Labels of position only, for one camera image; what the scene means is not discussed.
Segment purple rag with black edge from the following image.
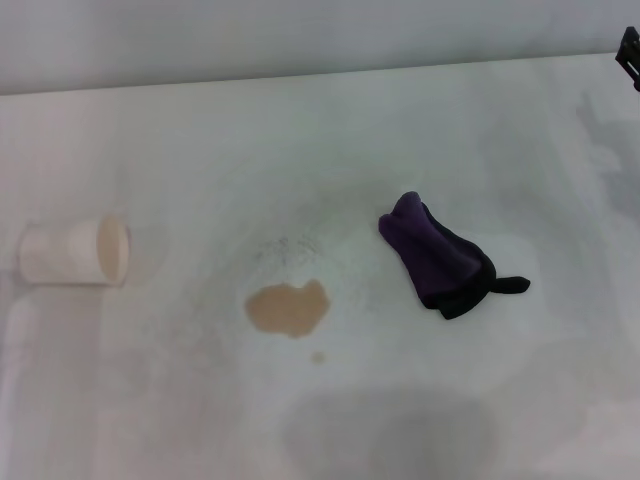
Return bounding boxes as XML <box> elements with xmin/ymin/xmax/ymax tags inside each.
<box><xmin>378</xmin><ymin>190</ymin><xmax>532</xmax><ymax>321</ymax></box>

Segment white paper cup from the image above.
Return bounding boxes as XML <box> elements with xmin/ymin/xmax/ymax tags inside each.
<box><xmin>18</xmin><ymin>214</ymin><xmax>132</xmax><ymax>289</ymax></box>

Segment large brown liquid stain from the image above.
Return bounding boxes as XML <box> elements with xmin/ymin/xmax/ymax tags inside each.
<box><xmin>244</xmin><ymin>278</ymin><xmax>332</xmax><ymax>341</ymax></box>

